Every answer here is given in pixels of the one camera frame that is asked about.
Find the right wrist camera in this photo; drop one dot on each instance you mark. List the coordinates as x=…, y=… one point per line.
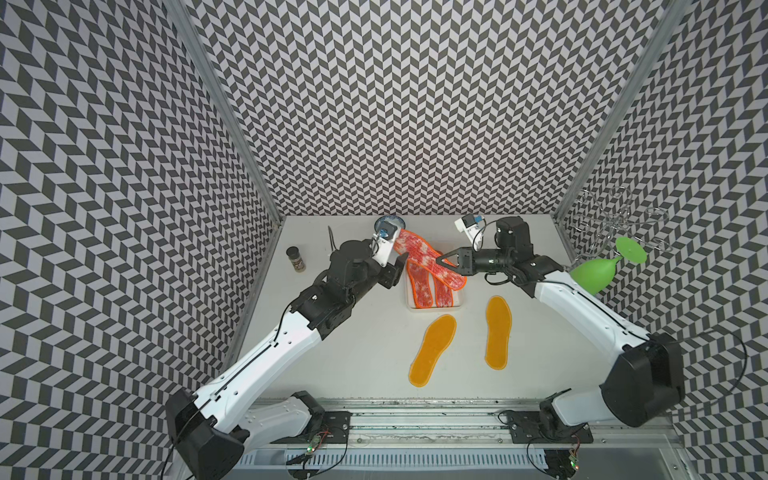
x=469, y=224

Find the yellow insole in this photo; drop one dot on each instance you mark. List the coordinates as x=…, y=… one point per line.
x=499, y=324
x=437, y=338

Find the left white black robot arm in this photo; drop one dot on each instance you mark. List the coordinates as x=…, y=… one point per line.
x=212, y=428

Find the aluminium front rail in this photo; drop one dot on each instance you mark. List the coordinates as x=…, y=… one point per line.
x=479, y=423

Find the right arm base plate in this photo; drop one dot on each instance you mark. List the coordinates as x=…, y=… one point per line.
x=544, y=426

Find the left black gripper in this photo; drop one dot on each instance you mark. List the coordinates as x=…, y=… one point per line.
x=393, y=273

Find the clear wire rack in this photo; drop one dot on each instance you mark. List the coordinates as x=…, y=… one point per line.
x=603, y=225

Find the green plastic wine glass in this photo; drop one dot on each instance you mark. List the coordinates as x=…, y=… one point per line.
x=595, y=275

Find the white storage tray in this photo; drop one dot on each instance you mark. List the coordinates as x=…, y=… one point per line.
x=431, y=285

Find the blue white porcelain bowl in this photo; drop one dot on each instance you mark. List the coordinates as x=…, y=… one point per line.
x=395, y=220

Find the yellow insole left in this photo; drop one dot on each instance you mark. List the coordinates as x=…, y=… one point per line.
x=437, y=338

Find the yellow insole right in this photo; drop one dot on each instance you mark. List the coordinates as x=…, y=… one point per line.
x=499, y=324

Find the small spice jar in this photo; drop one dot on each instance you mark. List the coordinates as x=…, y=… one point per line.
x=295, y=258

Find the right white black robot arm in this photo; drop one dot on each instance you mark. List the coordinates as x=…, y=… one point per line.
x=646, y=375

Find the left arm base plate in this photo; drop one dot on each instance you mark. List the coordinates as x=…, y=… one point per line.
x=313, y=419

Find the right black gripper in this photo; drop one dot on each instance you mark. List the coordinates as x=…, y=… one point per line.
x=462, y=261

